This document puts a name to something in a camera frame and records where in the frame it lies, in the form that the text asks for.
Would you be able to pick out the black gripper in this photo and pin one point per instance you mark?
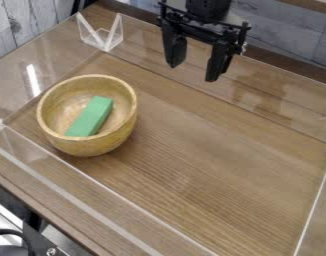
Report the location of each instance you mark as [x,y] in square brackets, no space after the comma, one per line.
[205,21]

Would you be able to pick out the green rectangular block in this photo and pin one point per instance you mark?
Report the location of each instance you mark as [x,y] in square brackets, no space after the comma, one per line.
[90,118]

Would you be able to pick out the wooden bowl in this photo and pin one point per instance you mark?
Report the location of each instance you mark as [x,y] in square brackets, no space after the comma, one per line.
[62,103]

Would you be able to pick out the clear acrylic table barrier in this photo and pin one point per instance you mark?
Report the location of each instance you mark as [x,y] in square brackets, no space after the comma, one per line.
[220,175]

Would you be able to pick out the clear acrylic corner bracket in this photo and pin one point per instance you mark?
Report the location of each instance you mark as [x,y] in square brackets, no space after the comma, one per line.
[101,39]

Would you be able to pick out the black metal bracket with bolt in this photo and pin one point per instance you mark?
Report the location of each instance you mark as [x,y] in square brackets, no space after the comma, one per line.
[40,244]

